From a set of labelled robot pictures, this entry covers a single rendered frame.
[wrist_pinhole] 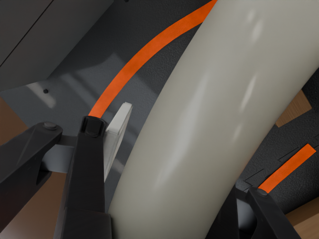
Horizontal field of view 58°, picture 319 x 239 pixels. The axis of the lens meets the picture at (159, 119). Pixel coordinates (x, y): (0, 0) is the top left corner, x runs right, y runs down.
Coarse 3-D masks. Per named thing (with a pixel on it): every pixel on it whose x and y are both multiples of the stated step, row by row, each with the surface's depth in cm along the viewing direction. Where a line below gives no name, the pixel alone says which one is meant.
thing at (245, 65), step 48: (240, 0) 6; (288, 0) 6; (192, 48) 7; (240, 48) 6; (288, 48) 6; (192, 96) 7; (240, 96) 6; (288, 96) 7; (144, 144) 7; (192, 144) 7; (240, 144) 7; (144, 192) 7; (192, 192) 7
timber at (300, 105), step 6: (300, 90) 90; (300, 96) 90; (294, 102) 91; (300, 102) 91; (306, 102) 90; (288, 108) 91; (294, 108) 91; (300, 108) 91; (306, 108) 91; (282, 114) 92; (288, 114) 92; (294, 114) 92; (300, 114) 92; (282, 120) 93; (288, 120) 92
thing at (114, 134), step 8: (128, 104) 21; (120, 112) 18; (128, 112) 19; (112, 120) 16; (120, 120) 16; (128, 120) 21; (112, 128) 15; (120, 128) 15; (104, 136) 15; (112, 136) 14; (120, 136) 16; (104, 144) 15; (112, 144) 15; (120, 144) 21; (104, 152) 15; (112, 152) 15; (104, 160) 15; (112, 160) 16; (104, 168) 15; (104, 176) 15
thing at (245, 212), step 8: (240, 192) 15; (240, 200) 14; (240, 208) 14; (248, 208) 14; (240, 216) 14; (248, 216) 14; (240, 224) 14; (248, 224) 14; (256, 224) 14; (248, 232) 14
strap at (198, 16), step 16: (192, 16) 98; (176, 32) 99; (144, 48) 102; (160, 48) 101; (128, 64) 104; (128, 80) 105; (112, 96) 108; (96, 112) 110; (288, 160) 108; (304, 160) 107; (272, 176) 110
